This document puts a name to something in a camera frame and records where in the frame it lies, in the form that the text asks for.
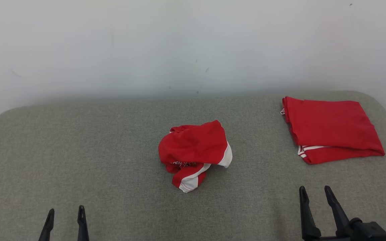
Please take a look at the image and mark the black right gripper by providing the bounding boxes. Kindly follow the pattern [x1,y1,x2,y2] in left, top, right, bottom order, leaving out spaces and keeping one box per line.
[299,185,351,241]

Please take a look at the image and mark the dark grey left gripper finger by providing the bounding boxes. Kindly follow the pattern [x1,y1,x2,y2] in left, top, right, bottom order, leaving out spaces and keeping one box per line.
[39,208,55,241]
[77,205,90,241]

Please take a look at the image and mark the red and white jersey shirt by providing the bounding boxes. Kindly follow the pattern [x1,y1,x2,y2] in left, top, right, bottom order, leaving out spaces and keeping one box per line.
[280,96,386,165]

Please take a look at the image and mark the red shorts with 23 print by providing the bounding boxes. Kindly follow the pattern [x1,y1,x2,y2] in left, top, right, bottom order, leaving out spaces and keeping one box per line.
[158,119,233,193]

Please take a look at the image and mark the grey fabric sofa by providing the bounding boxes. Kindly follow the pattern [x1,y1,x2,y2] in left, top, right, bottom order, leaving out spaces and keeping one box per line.
[0,90,386,241]

